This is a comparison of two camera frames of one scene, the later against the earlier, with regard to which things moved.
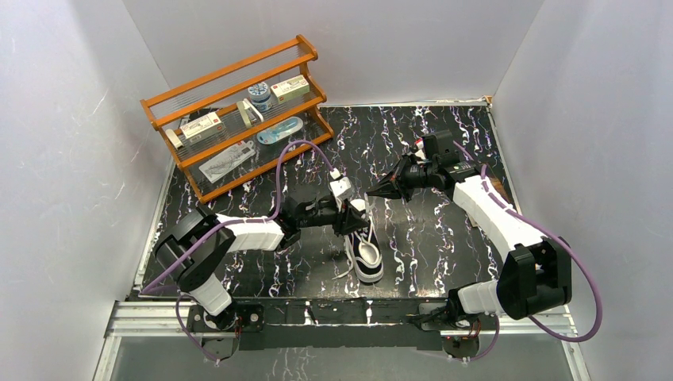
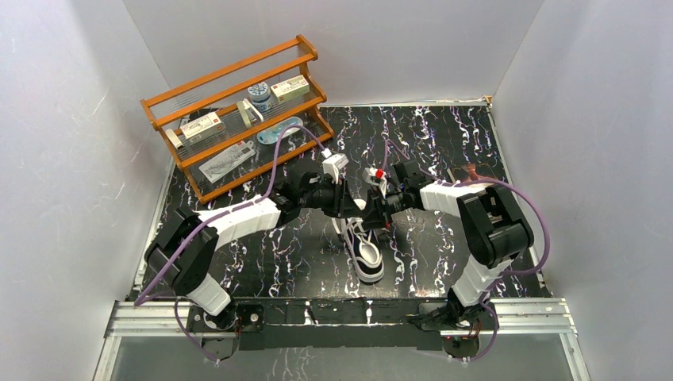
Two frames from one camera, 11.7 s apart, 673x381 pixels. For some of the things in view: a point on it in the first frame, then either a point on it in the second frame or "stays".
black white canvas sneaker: [364, 249] stays
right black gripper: [391, 186] to [376, 215]
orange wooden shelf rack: [229, 125] stays
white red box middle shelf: [201, 127] stays
